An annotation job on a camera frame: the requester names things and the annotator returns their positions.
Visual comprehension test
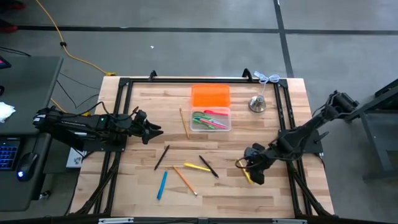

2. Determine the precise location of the black computer mouse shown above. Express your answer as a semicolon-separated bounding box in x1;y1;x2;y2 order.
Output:
15;151;39;182

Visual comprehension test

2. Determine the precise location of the white printed box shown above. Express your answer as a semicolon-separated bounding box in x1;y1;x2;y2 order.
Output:
66;147;85;169

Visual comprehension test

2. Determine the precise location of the yellow pen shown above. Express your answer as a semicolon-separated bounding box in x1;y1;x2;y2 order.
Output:
237;159;254;185

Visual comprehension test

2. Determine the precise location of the black office desk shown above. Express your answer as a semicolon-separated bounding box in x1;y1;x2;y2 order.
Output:
0;55;65;213

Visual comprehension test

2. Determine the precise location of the yellow extension cable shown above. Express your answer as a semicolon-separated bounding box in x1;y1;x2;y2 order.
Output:
50;98;91;118
35;0;116;77

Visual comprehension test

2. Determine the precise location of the yellow highlighter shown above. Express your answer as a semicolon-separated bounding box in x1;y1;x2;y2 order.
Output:
183;162;211;172

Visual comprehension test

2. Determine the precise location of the black metal cart frame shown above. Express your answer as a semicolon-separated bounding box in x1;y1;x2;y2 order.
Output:
343;78;398;182

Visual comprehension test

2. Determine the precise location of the clear pencil box orange lid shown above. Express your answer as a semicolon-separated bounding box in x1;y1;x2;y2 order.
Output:
190;84;233;133

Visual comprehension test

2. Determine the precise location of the person's foot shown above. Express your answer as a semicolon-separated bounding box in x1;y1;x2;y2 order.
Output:
0;19;18;34
0;0;25;10

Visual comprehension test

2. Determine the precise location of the thin black cable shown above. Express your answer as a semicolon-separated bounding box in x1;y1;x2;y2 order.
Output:
58;72;101;91
55;80;100;110
0;46;32;57

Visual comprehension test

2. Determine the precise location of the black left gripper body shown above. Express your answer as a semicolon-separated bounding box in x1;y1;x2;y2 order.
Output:
126;106;150;146

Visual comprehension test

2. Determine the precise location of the orange pencil with eraser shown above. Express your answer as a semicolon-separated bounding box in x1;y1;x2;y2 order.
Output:
172;165;198;197

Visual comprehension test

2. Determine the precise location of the dark brown pencil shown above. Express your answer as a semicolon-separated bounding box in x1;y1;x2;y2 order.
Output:
154;144;170;171

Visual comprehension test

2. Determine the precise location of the pink marker pen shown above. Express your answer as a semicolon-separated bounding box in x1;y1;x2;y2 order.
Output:
203;110;229;117

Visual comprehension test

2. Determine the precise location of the black device pink screen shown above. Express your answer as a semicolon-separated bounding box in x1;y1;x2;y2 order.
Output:
0;55;12;70

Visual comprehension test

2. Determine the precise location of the backlit computer keyboard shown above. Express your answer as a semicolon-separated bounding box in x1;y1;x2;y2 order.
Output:
0;138;21;172

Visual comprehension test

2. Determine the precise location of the black aluminium table frame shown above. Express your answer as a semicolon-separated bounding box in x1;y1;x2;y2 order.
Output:
67;68;336;218

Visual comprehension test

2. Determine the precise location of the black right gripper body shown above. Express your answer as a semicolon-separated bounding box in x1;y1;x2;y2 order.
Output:
243;142;278;186

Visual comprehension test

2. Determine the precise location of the white bundled cable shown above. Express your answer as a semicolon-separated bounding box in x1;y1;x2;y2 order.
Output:
253;70;280;95

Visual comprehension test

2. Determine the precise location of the pink pen blue tip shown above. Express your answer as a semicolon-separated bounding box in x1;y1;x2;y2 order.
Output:
193;117;228;129

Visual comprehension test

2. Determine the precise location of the thin yellow wooden pencil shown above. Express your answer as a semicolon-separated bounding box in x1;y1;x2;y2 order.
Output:
179;108;190;139

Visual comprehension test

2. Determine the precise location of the silver metal bracket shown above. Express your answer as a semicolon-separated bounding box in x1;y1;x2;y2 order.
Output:
98;217;134;224
272;218;308;224

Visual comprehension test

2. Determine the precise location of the white crumpled tissue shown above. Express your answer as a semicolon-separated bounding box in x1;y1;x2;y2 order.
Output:
0;101;16;124

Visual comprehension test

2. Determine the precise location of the black pen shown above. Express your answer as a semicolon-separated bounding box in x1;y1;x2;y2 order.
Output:
198;154;220;179

